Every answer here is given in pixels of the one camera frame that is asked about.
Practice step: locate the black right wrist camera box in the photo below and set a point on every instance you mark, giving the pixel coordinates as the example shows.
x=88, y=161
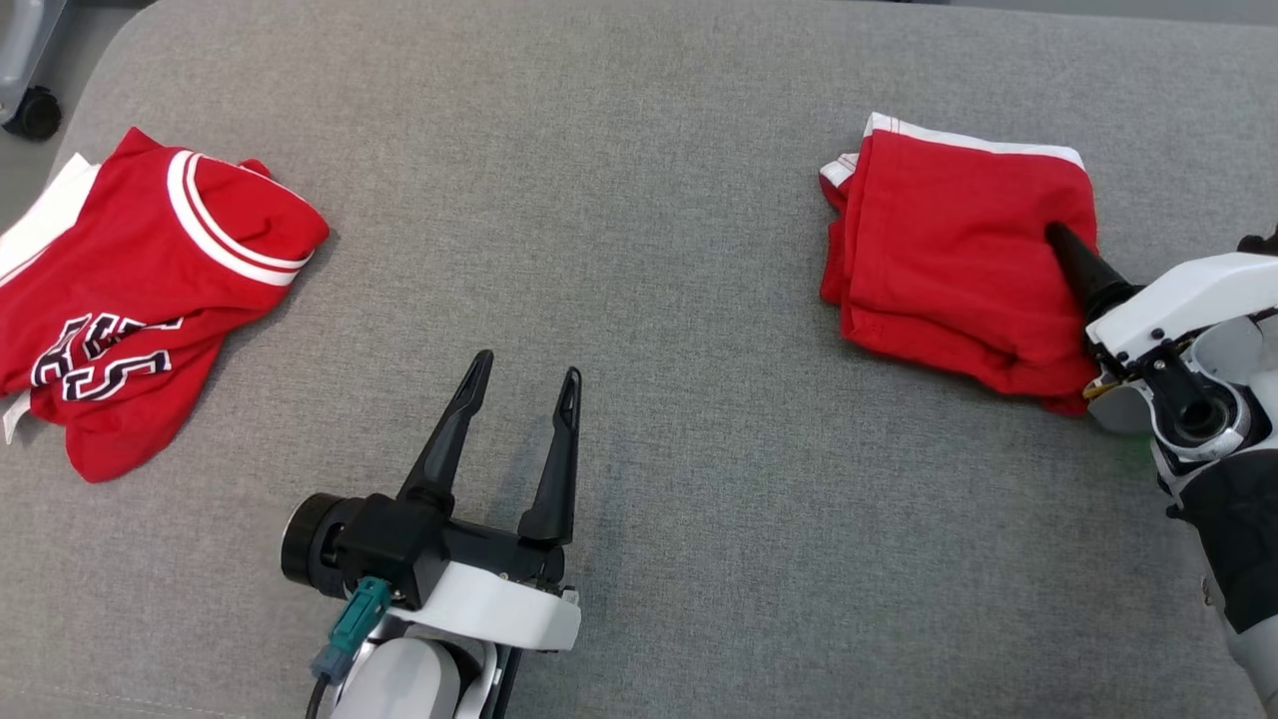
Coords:
x=1263, y=243

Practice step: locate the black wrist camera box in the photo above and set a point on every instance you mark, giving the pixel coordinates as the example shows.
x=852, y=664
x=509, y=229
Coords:
x=389, y=544
x=1263, y=243

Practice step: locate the grey stand leg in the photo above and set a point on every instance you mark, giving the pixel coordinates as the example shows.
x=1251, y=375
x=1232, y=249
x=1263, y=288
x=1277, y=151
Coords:
x=25, y=45

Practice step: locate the black caster wheel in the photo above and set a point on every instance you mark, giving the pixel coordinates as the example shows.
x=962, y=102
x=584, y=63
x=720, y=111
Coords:
x=35, y=115

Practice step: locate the red shorts with white trim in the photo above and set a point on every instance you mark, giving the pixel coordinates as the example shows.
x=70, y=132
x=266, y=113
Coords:
x=939, y=250

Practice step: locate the red white lettered jersey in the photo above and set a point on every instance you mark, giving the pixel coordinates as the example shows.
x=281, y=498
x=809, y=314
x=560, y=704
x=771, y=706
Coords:
x=150, y=260

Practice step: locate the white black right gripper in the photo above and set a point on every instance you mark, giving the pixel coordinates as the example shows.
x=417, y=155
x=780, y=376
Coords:
x=1188, y=295

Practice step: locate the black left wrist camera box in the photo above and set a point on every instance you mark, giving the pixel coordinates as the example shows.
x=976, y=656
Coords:
x=389, y=544

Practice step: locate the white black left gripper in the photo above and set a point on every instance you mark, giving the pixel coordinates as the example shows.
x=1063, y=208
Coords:
x=499, y=604

